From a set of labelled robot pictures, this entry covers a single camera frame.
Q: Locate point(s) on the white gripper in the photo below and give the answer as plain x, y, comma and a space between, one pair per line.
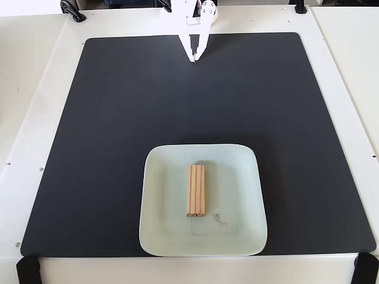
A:
187, 32

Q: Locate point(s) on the grooved wooden block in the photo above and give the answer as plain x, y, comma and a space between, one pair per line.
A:
196, 192

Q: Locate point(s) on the cream robot base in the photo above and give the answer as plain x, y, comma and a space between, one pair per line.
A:
216, 16

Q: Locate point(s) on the pale green square plate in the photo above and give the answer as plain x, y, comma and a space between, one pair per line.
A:
231, 207

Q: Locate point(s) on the black base clamp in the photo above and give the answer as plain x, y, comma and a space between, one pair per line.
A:
165, 4

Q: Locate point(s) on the black table clamp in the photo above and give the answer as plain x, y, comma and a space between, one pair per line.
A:
300, 6
367, 270
28, 270
72, 10

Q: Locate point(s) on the black rubber mat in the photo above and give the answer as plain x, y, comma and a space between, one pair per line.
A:
89, 165

